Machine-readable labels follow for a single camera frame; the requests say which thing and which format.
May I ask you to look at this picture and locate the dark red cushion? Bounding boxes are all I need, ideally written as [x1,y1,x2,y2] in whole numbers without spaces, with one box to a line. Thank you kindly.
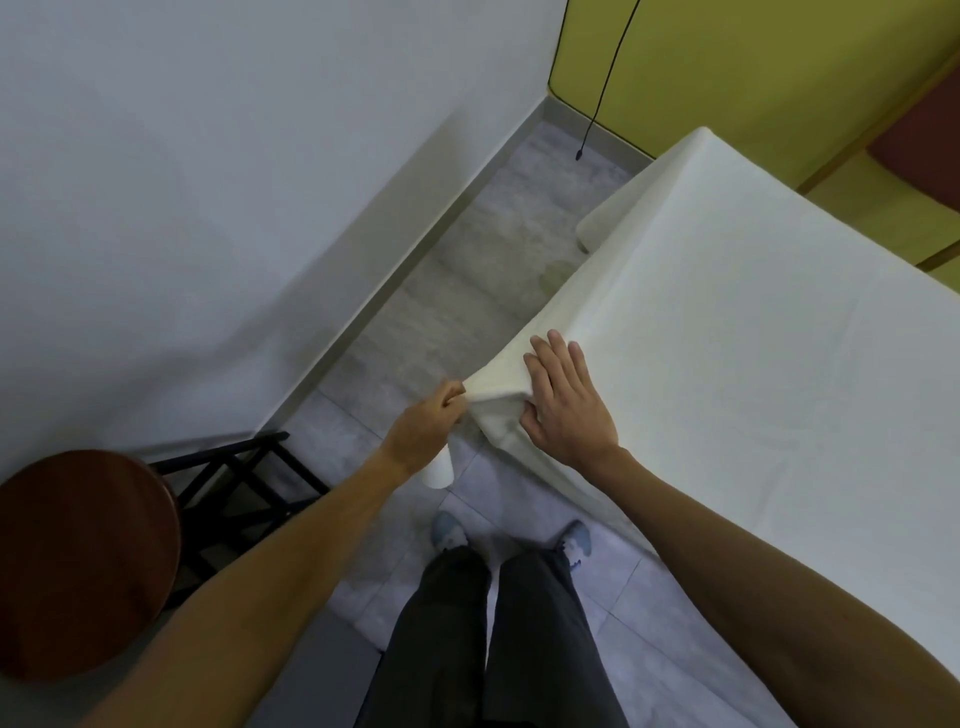
[867,73,960,216]

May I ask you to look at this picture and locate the black hanging cable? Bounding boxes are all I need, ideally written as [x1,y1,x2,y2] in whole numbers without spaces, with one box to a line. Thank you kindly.
[574,0,643,163]

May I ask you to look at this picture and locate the person's right grey shoe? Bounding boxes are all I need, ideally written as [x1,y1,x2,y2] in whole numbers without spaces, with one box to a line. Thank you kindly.
[553,520,594,573]

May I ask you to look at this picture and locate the person's right hand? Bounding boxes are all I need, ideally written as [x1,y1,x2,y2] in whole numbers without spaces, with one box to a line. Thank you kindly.
[519,328,621,474]

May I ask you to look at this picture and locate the person's left grey shoe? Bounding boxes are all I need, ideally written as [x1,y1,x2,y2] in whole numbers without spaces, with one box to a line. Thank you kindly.
[430,510,471,556]

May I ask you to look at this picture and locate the yellow-green panel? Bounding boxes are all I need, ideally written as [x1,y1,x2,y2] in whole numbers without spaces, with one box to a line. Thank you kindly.
[548,0,960,295]

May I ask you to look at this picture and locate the person's left forearm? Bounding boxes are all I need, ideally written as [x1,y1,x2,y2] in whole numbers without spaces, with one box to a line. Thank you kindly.
[75,447,421,728]

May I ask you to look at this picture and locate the white table leg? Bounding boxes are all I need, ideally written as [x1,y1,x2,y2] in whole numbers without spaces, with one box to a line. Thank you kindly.
[576,193,627,255]
[421,442,456,491]

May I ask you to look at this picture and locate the person's grey shoe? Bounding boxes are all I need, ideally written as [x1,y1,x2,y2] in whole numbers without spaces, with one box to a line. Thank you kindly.
[430,510,471,556]
[553,520,594,573]

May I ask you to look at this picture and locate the dark grey trousers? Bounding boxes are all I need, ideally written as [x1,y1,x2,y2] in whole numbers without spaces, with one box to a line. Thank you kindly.
[354,546,633,728]

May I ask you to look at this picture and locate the black stool frame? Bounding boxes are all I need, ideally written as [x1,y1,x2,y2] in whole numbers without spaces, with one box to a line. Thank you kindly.
[147,430,333,610]

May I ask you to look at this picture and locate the brown round stool seat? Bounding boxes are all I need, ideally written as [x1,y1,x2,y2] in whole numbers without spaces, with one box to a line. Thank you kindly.
[0,449,183,684]

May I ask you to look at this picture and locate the person's right forearm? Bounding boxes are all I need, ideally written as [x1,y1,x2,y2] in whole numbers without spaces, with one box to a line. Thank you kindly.
[573,445,960,728]

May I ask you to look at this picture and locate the person's left hand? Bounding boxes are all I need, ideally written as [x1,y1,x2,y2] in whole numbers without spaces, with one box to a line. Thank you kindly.
[381,378,470,479]

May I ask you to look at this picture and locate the white tablecloth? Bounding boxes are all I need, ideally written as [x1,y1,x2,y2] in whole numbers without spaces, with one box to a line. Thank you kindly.
[461,126,960,680]

